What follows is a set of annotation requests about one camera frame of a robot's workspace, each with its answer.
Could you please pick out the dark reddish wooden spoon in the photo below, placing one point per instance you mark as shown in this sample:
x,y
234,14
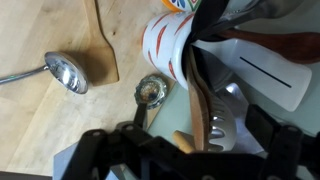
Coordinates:
x,y
283,43

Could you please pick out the white plastic slotted spatula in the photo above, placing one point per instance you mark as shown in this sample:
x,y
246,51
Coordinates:
x,y
260,70

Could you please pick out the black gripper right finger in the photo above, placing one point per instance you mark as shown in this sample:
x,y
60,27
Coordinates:
x,y
283,150

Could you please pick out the flat wooden spatula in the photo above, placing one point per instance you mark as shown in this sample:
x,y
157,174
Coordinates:
x,y
100,56

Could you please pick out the long metal ladle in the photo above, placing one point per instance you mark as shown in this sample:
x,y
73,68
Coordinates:
x,y
65,71

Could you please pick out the metal slotted spoon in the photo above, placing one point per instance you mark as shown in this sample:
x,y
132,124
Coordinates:
x,y
221,126

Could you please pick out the white utensil holder red pattern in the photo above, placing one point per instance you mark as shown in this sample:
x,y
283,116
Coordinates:
x,y
166,43

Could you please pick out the black plastic utensil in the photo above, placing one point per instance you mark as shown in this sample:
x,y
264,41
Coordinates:
x,y
206,20

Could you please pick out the colourful patterned round plate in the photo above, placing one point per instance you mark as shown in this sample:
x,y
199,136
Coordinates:
x,y
181,4

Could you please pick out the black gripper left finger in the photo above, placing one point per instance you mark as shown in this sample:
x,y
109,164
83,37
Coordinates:
x,y
100,153

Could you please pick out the brown wooden spoon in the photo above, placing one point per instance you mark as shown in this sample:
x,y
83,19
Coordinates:
x,y
198,110

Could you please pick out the grey plastic spoon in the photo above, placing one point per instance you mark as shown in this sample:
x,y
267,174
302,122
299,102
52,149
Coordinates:
x,y
266,8

